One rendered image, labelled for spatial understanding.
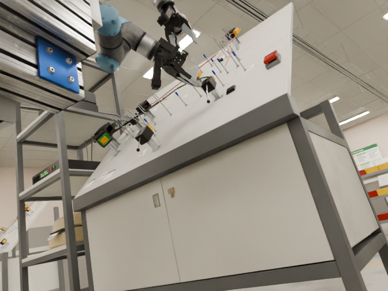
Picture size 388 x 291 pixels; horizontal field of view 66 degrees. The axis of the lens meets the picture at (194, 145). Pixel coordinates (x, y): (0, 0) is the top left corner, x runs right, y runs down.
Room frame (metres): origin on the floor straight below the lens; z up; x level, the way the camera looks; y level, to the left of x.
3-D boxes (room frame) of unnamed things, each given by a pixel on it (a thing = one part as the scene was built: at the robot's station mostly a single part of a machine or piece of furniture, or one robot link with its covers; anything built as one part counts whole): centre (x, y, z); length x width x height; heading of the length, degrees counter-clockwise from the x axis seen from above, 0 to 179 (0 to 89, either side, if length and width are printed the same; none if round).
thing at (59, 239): (1.76, 0.75, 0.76); 0.30 x 0.21 x 0.20; 148
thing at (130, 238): (1.34, 0.38, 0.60); 0.55 x 0.02 x 0.39; 54
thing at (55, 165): (1.78, 0.79, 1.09); 0.35 x 0.33 x 0.07; 54
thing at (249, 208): (1.01, -0.07, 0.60); 0.55 x 0.03 x 0.39; 54
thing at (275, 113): (1.16, 0.17, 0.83); 1.18 x 0.05 x 0.06; 54
